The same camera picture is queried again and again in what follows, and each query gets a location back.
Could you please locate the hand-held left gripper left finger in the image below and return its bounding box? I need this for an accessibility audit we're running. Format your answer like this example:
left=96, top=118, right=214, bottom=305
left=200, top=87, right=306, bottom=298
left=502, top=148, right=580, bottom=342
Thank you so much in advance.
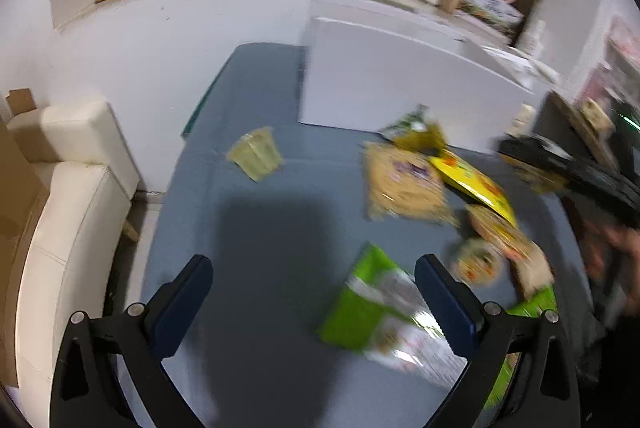
left=49, top=254, right=215, bottom=428

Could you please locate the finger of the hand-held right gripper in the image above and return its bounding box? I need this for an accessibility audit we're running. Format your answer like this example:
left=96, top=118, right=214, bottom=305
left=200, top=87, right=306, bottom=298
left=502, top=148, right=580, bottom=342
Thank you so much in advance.
left=497, top=134, right=640, bottom=230

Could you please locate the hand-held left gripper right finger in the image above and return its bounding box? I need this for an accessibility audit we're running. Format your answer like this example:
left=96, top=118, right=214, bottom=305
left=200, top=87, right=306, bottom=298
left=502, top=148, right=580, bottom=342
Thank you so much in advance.
left=414, top=253, right=581, bottom=428

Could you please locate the person's right hand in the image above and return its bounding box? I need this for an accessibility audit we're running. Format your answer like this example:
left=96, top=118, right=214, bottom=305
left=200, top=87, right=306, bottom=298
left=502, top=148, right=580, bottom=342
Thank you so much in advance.
left=582, top=218, right=640, bottom=326

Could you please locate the small round snack packet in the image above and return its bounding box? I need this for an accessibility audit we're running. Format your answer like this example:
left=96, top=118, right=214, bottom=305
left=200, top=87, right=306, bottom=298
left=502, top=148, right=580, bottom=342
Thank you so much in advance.
left=449, top=239, right=506, bottom=289

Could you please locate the green and white snack bag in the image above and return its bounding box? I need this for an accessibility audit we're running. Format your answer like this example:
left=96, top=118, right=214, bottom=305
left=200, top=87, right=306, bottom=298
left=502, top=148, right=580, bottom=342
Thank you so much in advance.
left=319, top=242, right=471, bottom=390

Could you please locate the bright green snack packet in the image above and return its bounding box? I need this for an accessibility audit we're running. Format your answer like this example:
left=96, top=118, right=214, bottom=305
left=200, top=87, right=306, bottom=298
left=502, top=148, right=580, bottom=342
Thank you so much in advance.
left=482, top=285, right=558, bottom=414

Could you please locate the brown snack packet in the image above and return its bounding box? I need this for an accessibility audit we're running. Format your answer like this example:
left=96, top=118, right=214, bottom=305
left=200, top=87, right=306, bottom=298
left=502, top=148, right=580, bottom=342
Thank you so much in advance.
left=510, top=242, right=556, bottom=301

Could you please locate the orange noodle packet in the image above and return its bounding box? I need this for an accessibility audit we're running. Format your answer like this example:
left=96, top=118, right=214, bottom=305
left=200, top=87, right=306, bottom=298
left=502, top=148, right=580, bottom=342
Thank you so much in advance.
left=465, top=204, right=538, bottom=261

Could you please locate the tan cracker packet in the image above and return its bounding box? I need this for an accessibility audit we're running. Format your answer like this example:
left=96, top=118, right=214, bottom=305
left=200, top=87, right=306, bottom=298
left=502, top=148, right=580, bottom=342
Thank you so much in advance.
left=362, top=141, right=458, bottom=227

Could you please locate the colourful printed box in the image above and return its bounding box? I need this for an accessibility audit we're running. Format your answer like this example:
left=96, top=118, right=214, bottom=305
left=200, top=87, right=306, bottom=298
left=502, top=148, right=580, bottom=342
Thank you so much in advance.
left=457, top=0, right=523, bottom=29

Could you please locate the green and yellow snack packet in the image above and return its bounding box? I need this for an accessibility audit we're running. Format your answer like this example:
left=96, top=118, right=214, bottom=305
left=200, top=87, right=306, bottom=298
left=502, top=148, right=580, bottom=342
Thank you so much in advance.
left=378, top=104, right=447, bottom=154

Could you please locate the cream sofa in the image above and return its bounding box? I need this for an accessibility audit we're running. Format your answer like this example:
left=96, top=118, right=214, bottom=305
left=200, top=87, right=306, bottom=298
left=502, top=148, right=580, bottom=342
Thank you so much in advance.
left=0, top=100, right=141, bottom=391

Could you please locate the large white box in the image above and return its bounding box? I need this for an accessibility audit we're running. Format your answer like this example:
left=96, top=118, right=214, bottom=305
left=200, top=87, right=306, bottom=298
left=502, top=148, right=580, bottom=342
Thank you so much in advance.
left=297, top=0, right=536, bottom=155

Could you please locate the pale green snack packet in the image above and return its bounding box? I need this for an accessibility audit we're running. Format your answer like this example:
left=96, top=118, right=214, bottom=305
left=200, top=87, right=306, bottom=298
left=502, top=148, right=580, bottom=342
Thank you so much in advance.
left=227, top=126, right=285, bottom=183

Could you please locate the pink wall poster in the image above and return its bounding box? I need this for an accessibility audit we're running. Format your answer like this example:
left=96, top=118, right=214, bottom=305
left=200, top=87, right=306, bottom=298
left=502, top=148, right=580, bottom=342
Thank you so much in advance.
left=575, top=14, right=640, bottom=109

